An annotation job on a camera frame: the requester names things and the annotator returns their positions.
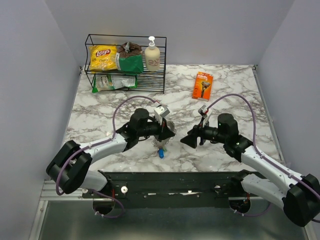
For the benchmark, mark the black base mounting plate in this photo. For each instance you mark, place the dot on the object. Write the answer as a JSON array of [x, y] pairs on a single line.
[[175, 189]]

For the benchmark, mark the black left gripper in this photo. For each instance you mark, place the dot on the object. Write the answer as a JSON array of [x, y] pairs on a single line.
[[164, 132]]

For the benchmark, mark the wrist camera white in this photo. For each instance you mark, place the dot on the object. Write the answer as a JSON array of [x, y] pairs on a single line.
[[205, 116], [160, 112]]

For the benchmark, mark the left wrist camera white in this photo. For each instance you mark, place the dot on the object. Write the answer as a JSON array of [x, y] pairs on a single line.
[[160, 112]]

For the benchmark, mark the black wire shelf rack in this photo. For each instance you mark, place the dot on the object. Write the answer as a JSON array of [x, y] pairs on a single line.
[[147, 81]]

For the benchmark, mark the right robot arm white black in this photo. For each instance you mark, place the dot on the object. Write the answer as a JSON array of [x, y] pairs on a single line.
[[296, 194]]

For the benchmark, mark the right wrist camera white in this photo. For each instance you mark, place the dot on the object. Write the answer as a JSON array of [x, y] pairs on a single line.
[[205, 116]]

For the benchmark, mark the blue key tag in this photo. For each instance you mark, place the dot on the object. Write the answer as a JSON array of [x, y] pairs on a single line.
[[161, 153]]

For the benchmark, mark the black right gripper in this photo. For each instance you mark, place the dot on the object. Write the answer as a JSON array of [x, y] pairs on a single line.
[[191, 140]]

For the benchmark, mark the green brown snack bag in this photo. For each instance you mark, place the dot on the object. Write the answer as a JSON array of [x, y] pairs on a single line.
[[129, 58]]

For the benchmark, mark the cream soap pump bottle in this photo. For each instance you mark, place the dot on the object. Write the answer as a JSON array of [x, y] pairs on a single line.
[[152, 55]]

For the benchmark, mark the green white snack bag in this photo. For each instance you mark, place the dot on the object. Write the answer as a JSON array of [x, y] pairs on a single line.
[[113, 82]]

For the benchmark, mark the yellow Lays chips bag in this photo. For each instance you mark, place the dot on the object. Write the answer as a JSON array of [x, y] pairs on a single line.
[[103, 58]]

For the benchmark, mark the silver disc keyring holder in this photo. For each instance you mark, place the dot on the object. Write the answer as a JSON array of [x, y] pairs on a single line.
[[161, 144]]

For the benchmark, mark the orange razor box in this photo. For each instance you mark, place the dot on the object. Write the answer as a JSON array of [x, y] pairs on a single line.
[[203, 86]]

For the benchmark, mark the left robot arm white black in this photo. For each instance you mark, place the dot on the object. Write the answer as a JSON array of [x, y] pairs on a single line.
[[70, 166]]

